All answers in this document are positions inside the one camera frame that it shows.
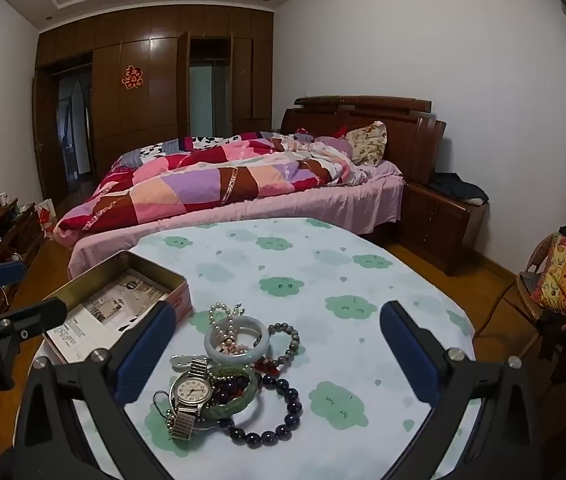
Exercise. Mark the silver wristwatch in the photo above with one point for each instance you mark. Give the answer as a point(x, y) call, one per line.
point(190, 390)

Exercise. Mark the cloud print tablecloth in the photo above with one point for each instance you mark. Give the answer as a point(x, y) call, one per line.
point(313, 270)

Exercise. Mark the brown wooden wardrobe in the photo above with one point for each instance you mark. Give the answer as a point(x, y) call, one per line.
point(163, 60)

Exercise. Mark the wooden bed headboard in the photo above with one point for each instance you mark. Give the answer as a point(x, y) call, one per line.
point(413, 135)

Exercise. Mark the wooden low cabinet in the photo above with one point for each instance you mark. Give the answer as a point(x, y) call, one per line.
point(18, 240)

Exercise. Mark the dark clothes pile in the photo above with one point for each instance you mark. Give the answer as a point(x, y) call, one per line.
point(455, 187)

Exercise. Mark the red knot tassel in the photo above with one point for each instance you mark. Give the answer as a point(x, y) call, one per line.
point(265, 366)

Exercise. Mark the rectangular metal tin box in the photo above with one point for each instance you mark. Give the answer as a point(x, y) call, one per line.
point(178, 300)

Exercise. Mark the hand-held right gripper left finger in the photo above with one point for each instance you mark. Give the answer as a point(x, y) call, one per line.
point(145, 352)

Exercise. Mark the patchwork quilt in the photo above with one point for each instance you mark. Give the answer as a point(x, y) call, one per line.
point(188, 185)

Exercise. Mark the printed paper leaflet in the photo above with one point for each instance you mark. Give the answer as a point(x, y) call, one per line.
point(113, 300)

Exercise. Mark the floral pillow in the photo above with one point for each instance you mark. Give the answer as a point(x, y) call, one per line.
point(369, 142)

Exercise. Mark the black white spotted blanket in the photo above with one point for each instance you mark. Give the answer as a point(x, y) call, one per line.
point(198, 142)

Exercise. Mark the white red shopping bag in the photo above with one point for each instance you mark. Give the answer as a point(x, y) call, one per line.
point(45, 215)

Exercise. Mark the green jade bangle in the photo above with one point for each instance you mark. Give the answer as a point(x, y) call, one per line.
point(243, 400)

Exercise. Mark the wicker chair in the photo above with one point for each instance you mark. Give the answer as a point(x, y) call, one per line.
point(528, 295)

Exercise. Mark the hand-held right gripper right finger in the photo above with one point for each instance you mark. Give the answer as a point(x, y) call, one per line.
point(409, 355)

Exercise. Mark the red paper decoration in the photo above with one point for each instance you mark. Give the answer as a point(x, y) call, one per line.
point(132, 76)

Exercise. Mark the pale jade bangle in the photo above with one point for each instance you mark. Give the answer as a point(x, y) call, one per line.
point(235, 358)

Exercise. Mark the wooden nightstand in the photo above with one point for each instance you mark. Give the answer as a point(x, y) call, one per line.
point(433, 230)

